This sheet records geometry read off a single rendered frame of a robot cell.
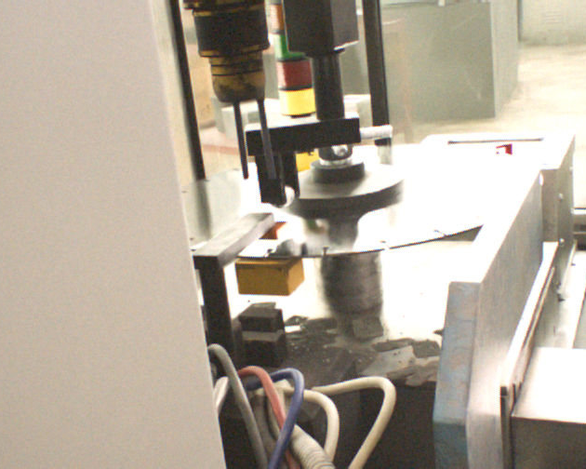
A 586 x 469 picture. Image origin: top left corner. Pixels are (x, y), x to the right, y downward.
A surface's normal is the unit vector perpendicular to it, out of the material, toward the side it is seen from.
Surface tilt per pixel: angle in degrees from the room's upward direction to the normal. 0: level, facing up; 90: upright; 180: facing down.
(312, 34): 90
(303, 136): 90
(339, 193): 5
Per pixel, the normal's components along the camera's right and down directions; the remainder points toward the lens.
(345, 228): -0.12, -0.95
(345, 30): 0.85, 0.06
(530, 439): -0.37, 0.33
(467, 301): -0.35, -0.44
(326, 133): 0.03, 0.30
